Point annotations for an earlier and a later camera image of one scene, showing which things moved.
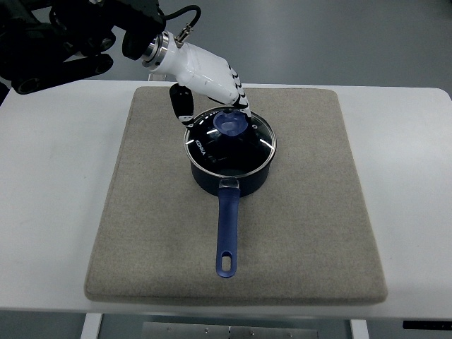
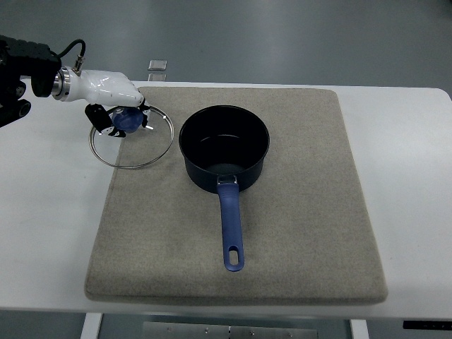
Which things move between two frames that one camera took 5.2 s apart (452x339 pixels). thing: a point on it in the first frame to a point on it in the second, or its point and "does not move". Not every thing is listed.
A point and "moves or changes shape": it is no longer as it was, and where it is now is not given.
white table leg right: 359,330 does not move
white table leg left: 91,325 does not move
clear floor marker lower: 157,77 does not move
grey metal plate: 229,330 does not move
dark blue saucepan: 230,154 moves or changes shape
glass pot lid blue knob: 228,141 to 141,146
